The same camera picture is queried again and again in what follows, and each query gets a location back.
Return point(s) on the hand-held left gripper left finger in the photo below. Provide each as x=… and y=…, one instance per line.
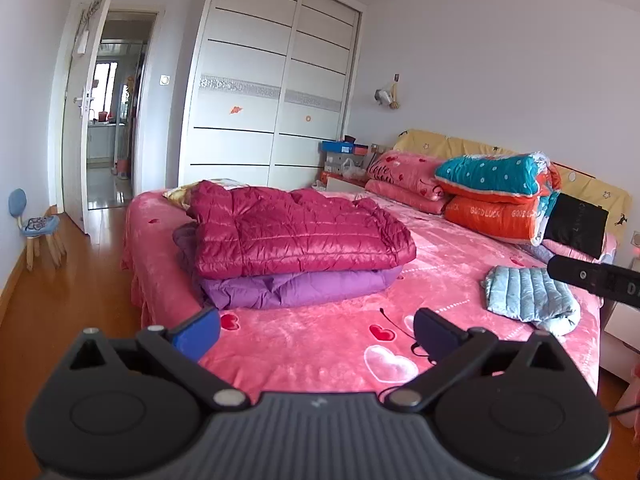
x=197, y=332

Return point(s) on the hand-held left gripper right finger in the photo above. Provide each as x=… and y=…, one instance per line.
x=437, y=332

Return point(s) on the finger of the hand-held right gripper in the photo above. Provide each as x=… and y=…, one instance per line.
x=567, y=267

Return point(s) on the red down jacket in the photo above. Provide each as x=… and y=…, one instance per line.
x=300, y=230

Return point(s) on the lilac folded blanket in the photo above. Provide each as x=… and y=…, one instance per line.
x=537, y=251

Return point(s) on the light blue down jacket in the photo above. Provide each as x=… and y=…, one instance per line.
x=530, y=295

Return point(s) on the teal and orange quilt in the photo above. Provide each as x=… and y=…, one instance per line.
x=495, y=195

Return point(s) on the purple down jacket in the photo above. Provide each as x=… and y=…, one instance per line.
x=300, y=287

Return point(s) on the bed with pink blanket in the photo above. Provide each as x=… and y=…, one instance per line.
x=325, y=340

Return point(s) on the pink folded blanket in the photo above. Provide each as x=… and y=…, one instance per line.
x=405, y=200

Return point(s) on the cartoon print pillow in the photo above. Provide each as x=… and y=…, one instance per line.
x=175, y=195

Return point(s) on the yellow covered headboard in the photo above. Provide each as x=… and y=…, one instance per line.
x=460, y=147

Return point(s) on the pink heart pillows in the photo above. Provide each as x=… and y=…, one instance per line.
x=405, y=170

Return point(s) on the red and white nightstand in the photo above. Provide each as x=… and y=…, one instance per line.
x=345, y=182

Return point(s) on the white plastic bag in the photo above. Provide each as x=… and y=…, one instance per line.
x=352, y=167

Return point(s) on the small blue stool chair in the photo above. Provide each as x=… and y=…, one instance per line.
x=37, y=225

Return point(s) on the white room door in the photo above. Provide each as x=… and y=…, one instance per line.
x=77, y=160

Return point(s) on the white sliding-door wardrobe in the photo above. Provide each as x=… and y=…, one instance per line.
x=240, y=110

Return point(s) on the door hanging sign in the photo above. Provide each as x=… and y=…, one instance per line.
x=90, y=20

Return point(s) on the wall power outlets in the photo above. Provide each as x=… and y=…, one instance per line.
x=636, y=238

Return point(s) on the hanging wall ornament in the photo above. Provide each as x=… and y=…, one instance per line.
x=386, y=94

